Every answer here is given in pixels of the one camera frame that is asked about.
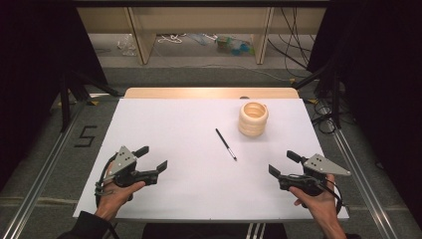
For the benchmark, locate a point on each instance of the white table cover sheet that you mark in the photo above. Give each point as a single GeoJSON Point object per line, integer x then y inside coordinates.
{"type": "Point", "coordinates": [199, 179]}

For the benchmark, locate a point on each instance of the cream ringed pen holder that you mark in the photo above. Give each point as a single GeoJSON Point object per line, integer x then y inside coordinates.
{"type": "Point", "coordinates": [253, 119]}

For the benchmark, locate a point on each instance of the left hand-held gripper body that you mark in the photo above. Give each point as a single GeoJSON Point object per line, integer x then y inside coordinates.
{"type": "Point", "coordinates": [123, 163]}

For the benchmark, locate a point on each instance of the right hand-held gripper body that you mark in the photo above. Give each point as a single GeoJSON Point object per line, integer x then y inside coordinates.
{"type": "Point", "coordinates": [315, 172]}

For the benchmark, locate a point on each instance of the dark curtain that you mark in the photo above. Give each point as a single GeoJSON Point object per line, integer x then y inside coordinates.
{"type": "Point", "coordinates": [33, 66]}
{"type": "Point", "coordinates": [381, 83]}

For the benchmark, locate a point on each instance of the person's left hand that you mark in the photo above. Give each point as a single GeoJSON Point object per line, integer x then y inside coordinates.
{"type": "Point", "coordinates": [116, 197]}

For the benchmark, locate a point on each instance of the light wooden shelf unit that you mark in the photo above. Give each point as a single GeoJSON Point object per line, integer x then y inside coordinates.
{"type": "Point", "coordinates": [199, 20]}

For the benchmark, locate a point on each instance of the black metal stand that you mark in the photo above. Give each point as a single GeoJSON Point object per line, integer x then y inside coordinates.
{"type": "Point", "coordinates": [65, 99]}
{"type": "Point", "coordinates": [335, 99]}

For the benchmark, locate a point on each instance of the person's right hand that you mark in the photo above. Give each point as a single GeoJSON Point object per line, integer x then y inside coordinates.
{"type": "Point", "coordinates": [316, 204]}

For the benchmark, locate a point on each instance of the clear plastic bag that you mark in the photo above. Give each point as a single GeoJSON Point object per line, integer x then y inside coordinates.
{"type": "Point", "coordinates": [126, 46]}

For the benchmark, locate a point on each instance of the aluminium floor rail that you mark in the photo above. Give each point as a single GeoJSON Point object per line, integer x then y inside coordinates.
{"type": "Point", "coordinates": [365, 186]}
{"type": "Point", "coordinates": [40, 186]}

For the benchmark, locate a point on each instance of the person's legs in dark pants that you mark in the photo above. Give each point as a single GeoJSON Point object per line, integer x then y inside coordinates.
{"type": "Point", "coordinates": [212, 231]}

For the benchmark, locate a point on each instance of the black pen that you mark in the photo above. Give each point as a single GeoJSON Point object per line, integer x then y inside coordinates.
{"type": "Point", "coordinates": [226, 144]}

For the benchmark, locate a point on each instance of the colourful plastic toys pile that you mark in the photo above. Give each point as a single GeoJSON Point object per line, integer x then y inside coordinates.
{"type": "Point", "coordinates": [235, 46]}

